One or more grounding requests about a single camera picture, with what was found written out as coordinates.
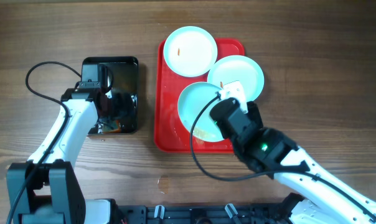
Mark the orange green scrub sponge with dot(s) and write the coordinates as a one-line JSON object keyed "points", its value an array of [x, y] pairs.
{"points": [[109, 128]]}

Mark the white plate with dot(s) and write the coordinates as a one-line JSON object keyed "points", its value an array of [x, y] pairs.
{"points": [[190, 51], [191, 101], [238, 68]]}

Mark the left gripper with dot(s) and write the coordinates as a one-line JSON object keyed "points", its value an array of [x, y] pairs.
{"points": [[119, 111]]}

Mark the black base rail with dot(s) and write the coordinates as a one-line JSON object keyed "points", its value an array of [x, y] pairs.
{"points": [[255, 213]]}

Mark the white plate top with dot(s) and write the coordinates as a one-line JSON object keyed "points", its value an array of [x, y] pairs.
{"points": [[190, 51]]}

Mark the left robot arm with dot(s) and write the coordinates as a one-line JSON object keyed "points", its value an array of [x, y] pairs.
{"points": [[44, 189]]}

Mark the black water tray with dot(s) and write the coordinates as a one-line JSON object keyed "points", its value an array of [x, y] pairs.
{"points": [[126, 77]]}

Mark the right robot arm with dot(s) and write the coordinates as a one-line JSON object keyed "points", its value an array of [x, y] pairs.
{"points": [[320, 197]]}

